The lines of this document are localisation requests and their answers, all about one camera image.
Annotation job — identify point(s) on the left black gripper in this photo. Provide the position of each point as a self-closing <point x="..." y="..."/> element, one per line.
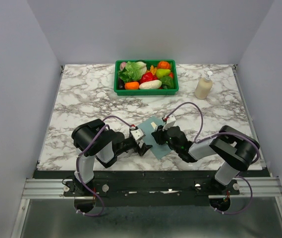
<point x="142" y="149"/>

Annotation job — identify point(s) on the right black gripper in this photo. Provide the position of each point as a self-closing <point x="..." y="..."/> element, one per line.
<point x="157" y="137"/>

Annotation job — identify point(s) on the blue-grey envelope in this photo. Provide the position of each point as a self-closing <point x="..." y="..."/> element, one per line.
<point x="159" y="151"/>

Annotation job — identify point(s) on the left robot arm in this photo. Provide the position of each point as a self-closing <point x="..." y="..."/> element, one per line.
<point x="95" y="140"/>

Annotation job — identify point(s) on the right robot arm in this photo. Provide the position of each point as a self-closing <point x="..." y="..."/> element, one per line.
<point x="237" y="150"/>

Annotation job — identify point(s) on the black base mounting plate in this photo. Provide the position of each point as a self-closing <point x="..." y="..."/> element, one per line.
<point x="137" y="188"/>

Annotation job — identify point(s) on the green plastic crate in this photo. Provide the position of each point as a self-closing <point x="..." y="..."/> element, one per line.
<point x="151" y="67"/>

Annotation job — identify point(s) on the white radish toy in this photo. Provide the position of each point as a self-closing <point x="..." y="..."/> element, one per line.
<point x="154" y="84"/>

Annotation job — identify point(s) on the green pepper toy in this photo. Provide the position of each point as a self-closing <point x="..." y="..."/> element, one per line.
<point x="167" y="82"/>

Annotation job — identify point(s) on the orange carrot toy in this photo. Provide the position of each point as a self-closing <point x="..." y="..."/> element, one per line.
<point x="131" y="85"/>

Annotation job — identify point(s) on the red pepper toy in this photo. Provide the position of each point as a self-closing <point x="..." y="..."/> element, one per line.
<point x="147" y="77"/>

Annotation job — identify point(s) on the green pear toy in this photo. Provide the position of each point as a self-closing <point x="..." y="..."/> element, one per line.
<point x="161" y="72"/>

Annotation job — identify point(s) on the green lettuce toy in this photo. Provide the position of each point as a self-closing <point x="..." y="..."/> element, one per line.
<point x="133" y="71"/>

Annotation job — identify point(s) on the beige pump bottle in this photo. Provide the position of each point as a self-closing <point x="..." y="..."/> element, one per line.
<point x="204" y="86"/>

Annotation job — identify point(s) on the orange pumpkin toy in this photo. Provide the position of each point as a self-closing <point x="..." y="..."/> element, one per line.
<point x="164" y="65"/>

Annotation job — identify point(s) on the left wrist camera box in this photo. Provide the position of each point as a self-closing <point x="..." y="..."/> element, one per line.
<point x="137" y="134"/>

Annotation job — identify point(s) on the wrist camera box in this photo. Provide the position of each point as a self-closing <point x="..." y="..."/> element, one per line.
<point x="137" y="134"/>
<point x="169" y="122"/>

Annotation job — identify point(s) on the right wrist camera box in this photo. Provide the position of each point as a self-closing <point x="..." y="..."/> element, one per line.
<point x="169" y="122"/>

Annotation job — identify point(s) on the aluminium frame rail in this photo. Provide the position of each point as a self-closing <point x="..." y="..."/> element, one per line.
<point x="43" y="189"/>

